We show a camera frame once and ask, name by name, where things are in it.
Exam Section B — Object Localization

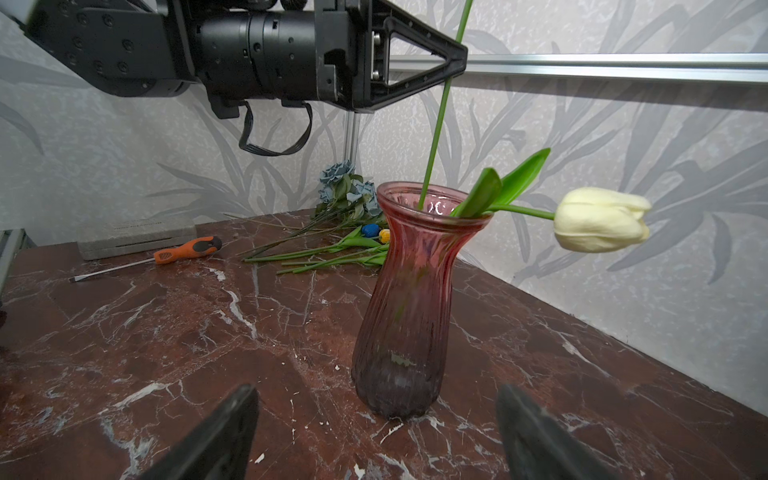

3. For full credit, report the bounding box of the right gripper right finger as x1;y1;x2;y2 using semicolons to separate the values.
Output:
495;384;616;479

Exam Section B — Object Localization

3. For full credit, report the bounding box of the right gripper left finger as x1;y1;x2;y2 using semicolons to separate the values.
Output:
140;384;259;479

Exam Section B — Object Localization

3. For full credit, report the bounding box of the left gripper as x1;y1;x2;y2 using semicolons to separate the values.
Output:
191;1;468;119

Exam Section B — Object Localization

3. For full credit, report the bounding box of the pink tulip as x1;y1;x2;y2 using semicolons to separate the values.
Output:
417;0;474;210

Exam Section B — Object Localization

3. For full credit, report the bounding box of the pink glass vase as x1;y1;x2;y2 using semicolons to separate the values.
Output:
351;181;491;419

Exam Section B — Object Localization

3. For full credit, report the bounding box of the blue tulip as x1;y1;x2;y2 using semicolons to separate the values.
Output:
244;223;389;263

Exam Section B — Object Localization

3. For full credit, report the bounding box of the cream tulip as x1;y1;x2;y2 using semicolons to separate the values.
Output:
451;148;652;254

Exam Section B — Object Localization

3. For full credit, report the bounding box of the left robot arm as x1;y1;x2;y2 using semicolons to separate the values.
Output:
1;0;468;119

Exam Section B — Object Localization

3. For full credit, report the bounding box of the dusty blue rose bunch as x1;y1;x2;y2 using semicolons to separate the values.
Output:
243;160;386;262

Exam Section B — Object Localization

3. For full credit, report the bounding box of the grey sharpening stone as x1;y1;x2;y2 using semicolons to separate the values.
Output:
77;217;197;260

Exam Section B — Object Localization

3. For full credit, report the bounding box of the orange yellow tulip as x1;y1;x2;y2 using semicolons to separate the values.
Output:
278;227;391;274

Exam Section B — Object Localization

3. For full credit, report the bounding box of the orange handled screwdriver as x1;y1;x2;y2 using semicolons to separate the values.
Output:
69;236;223;283

